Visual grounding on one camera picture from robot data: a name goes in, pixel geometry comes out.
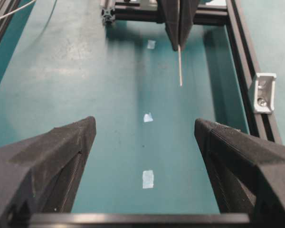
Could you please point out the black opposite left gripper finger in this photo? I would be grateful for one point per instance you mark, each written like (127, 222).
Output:
(188, 10)
(170, 9)

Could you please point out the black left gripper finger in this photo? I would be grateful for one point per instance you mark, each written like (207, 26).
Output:
(42, 173)
(247, 174)

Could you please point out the silver metal corner fitting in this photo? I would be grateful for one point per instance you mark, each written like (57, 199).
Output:
(262, 93)

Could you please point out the white tape marker far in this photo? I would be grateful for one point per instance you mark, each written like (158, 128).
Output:
(151, 44)

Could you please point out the white tape marker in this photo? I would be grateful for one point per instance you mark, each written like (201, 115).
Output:
(148, 118)
(151, 44)
(148, 179)

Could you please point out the white tape marker near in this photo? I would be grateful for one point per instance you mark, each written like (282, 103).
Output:
(148, 179)

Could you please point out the white tape marker middle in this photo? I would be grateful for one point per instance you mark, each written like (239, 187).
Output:
(148, 118)

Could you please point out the small black extrusion frame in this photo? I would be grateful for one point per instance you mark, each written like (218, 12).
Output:
(148, 11)

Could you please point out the black rail with fitting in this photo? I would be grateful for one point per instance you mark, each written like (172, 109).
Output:
(246, 65)

